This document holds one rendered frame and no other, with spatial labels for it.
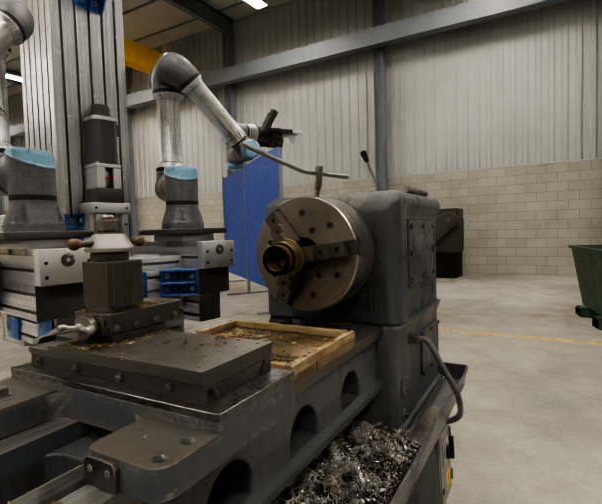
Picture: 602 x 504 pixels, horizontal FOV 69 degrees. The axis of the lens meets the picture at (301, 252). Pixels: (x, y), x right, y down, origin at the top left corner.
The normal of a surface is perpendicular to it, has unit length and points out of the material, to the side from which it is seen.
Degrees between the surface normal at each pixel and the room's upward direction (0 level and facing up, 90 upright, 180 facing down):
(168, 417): 88
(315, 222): 90
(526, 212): 90
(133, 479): 88
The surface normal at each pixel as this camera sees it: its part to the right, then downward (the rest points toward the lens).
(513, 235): -0.51, 0.06
